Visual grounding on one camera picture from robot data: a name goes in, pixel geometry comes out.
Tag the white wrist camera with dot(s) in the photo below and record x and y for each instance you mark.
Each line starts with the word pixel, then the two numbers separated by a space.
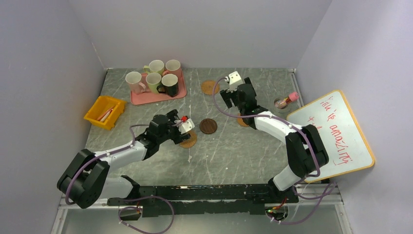
pixel 234 79
pixel 186 125

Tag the black mug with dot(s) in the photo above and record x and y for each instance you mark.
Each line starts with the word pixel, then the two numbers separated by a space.
pixel 169 85

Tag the glass jar with markers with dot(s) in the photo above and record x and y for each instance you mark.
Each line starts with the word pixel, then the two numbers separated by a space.
pixel 282 103

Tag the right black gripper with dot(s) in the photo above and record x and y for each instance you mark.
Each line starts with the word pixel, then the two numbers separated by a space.
pixel 227 96

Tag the aluminium rail frame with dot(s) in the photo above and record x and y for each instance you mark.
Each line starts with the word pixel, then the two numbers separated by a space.
pixel 320 210

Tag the green mug back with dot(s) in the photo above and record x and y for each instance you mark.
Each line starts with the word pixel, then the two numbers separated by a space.
pixel 155 66

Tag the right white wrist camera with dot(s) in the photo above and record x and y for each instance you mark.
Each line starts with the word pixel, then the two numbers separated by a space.
pixel 234 79

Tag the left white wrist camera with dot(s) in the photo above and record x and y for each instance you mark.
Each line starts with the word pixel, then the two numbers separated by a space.
pixel 186 125

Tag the whiteboard with yellow frame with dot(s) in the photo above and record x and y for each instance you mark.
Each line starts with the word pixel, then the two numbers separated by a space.
pixel 341 135

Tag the green mug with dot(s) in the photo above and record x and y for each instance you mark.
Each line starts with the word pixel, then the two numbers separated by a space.
pixel 153 80
pixel 155 66

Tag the green mug front middle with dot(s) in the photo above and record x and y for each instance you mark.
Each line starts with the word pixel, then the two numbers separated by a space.
pixel 153 80

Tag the yellow plastic bin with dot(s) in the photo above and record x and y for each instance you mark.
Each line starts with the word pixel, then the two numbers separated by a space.
pixel 101 105

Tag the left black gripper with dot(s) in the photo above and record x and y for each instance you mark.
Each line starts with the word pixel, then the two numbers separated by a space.
pixel 178 137

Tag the woven coaster light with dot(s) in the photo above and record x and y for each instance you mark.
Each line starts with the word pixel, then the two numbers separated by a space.
pixel 207 87

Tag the markers in yellow bin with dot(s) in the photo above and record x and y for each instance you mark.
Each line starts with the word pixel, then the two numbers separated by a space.
pixel 105 115

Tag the pink mug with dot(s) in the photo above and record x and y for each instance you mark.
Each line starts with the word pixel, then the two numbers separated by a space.
pixel 135 82
pixel 173 66

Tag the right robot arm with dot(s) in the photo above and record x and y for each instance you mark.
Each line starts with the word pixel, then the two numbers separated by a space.
pixel 306 153

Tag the woven coaster tan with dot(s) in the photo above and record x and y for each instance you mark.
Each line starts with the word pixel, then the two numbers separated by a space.
pixel 191 141

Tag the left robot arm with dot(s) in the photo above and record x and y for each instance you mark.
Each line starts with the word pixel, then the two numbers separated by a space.
pixel 86 178

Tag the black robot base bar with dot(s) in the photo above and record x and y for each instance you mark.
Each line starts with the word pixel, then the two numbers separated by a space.
pixel 253 199

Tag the dark brown wooden coaster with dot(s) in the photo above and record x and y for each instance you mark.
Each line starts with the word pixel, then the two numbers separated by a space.
pixel 208 126

